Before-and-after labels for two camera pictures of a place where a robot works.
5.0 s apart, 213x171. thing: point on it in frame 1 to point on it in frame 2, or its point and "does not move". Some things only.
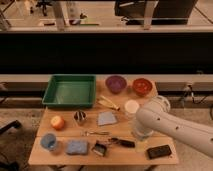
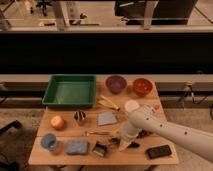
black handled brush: x=100 y=146 does not move
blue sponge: x=77 y=147 does not move
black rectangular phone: x=158 y=151 does not move
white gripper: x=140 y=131 to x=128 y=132
